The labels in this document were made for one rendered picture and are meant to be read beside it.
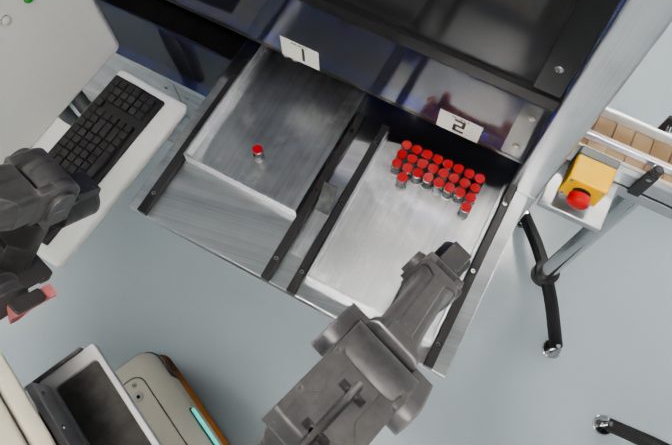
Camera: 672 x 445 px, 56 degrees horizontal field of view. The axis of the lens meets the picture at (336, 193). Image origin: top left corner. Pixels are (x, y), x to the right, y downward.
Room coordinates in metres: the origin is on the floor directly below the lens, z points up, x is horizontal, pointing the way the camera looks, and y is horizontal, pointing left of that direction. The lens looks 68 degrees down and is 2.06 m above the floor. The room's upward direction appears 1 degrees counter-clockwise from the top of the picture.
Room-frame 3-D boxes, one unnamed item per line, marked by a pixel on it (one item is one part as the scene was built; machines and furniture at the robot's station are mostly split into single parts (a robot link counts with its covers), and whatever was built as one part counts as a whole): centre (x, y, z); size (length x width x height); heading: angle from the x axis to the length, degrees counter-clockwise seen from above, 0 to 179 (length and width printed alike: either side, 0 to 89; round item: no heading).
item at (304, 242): (0.42, 0.04, 0.91); 0.14 x 0.03 x 0.06; 151
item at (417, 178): (0.49, -0.19, 0.90); 0.18 x 0.02 x 0.05; 61
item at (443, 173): (0.51, -0.20, 0.90); 0.18 x 0.02 x 0.05; 61
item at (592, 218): (0.49, -0.50, 0.87); 0.14 x 0.13 x 0.02; 150
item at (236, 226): (0.50, 0.00, 0.87); 0.70 x 0.48 x 0.02; 60
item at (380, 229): (0.39, -0.14, 0.90); 0.34 x 0.26 x 0.04; 151
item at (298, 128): (0.65, 0.11, 0.90); 0.34 x 0.26 x 0.04; 150
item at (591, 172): (0.46, -0.46, 1.00); 0.08 x 0.07 x 0.07; 150
